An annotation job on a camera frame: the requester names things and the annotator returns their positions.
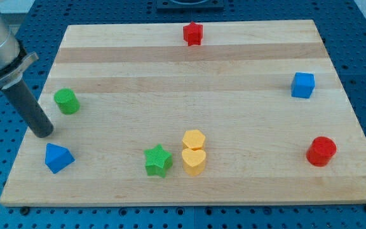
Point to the green cylinder block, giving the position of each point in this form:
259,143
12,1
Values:
66,101

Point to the yellow hexagon block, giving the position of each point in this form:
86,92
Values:
193,139

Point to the yellow heart block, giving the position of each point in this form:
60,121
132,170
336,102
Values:
194,161

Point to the green star block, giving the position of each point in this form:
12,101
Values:
158,161

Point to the light wooden board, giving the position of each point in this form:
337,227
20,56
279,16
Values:
140,85

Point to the red star block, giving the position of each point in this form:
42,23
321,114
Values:
193,33

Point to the blue cube block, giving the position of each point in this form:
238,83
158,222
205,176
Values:
302,85

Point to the blue triangular prism block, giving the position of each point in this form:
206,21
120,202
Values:
57,157

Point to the red cylinder block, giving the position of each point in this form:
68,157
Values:
321,151

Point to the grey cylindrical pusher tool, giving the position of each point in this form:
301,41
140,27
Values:
26,105

